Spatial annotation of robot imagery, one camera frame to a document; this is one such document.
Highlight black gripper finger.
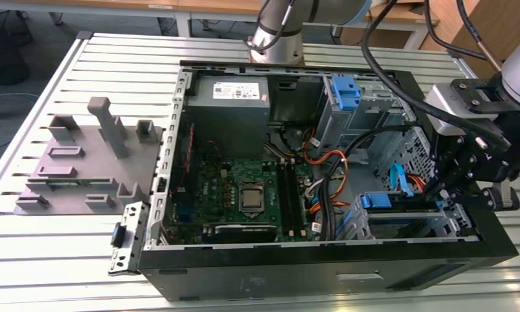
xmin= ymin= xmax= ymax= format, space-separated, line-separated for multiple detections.
xmin=424 ymin=135 xmax=480 ymax=202
xmin=438 ymin=177 xmax=490 ymax=209

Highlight blue disk data wire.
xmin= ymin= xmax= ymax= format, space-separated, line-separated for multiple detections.
xmin=391 ymin=164 xmax=418 ymax=198

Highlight hard disk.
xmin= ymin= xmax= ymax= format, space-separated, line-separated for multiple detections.
xmin=336 ymin=191 xmax=446 ymax=241

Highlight metal disk bay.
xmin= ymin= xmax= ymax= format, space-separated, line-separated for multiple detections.
xmin=351 ymin=190 xmax=474 ymax=241

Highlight metal optical drive cage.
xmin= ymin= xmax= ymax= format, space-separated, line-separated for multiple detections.
xmin=319 ymin=75 xmax=418 ymax=149

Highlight blue drive cage latch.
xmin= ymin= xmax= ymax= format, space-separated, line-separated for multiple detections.
xmin=331 ymin=76 xmax=363 ymax=112

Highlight black RAM slot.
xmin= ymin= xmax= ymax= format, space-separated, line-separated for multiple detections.
xmin=288 ymin=157 xmax=308 ymax=237
xmin=276 ymin=157 xmax=296 ymax=237

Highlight wooden cabinet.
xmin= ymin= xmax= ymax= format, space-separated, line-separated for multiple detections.
xmin=446 ymin=0 xmax=520 ymax=81

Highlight CPU socket with silver CPU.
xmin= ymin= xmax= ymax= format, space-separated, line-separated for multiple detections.
xmin=236 ymin=180 xmax=271 ymax=216

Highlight black open PC case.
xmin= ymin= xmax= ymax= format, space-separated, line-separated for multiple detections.
xmin=136 ymin=59 xmax=520 ymax=302

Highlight black graphics card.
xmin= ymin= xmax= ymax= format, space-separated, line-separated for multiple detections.
xmin=201 ymin=222 xmax=279 ymax=244

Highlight grey power supply unit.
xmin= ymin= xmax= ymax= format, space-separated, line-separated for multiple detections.
xmin=185 ymin=75 xmax=273 ymax=160

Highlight green motherboard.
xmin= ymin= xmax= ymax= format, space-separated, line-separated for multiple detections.
xmin=164 ymin=157 xmax=325 ymax=243

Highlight grey parts rack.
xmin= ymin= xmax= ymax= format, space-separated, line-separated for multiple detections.
xmin=15 ymin=96 xmax=165 ymax=217

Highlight green RAM stick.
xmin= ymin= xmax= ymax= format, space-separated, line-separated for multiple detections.
xmin=47 ymin=180 xmax=92 ymax=189

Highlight long wooden top desk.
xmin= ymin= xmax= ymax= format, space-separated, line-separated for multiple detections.
xmin=0 ymin=0 xmax=261 ymax=38

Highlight black mesh waste bin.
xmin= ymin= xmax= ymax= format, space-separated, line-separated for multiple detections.
xmin=0 ymin=9 xmax=33 ymax=86

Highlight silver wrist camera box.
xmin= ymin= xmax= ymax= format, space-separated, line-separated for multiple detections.
xmin=427 ymin=83 xmax=482 ymax=136

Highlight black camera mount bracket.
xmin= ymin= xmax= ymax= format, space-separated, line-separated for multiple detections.
xmin=452 ymin=73 xmax=520 ymax=114

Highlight thick black camera cable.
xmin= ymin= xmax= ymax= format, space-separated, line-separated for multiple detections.
xmin=360 ymin=0 xmax=512 ymax=150

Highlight black cable with silver ferrule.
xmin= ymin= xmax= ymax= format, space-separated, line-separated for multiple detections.
xmin=424 ymin=0 xmax=504 ymax=72

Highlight orange wire bundle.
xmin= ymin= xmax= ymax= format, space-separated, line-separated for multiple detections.
xmin=303 ymin=149 xmax=352 ymax=215

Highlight thick black internal cables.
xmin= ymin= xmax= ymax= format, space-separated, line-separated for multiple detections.
xmin=320 ymin=123 xmax=420 ymax=242

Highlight black yellow power wires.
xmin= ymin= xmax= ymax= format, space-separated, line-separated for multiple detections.
xmin=261 ymin=141 xmax=304 ymax=160

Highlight wooden desk white frame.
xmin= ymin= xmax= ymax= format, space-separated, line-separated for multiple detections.
xmin=363 ymin=0 xmax=442 ymax=49

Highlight grey expansion slot retainer bracket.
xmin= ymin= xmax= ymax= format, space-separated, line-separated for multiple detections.
xmin=107 ymin=200 xmax=152 ymax=276

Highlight blue floor cable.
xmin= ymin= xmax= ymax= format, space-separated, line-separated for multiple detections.
xmin=0 ymin=92 xmax=40 ymax=153

